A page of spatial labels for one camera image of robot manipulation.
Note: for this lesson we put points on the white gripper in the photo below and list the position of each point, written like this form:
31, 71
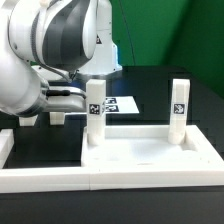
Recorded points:
65, 99

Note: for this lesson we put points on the white desk top tray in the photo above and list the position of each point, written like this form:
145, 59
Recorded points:
138, 145

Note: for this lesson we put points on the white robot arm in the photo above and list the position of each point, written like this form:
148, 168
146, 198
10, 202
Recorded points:
65, 37

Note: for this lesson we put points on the white L-shaped corner fence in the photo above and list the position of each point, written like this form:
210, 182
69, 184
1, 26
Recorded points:
99, 178

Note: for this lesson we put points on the white marker base plate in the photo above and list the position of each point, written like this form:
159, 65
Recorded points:
115, 105

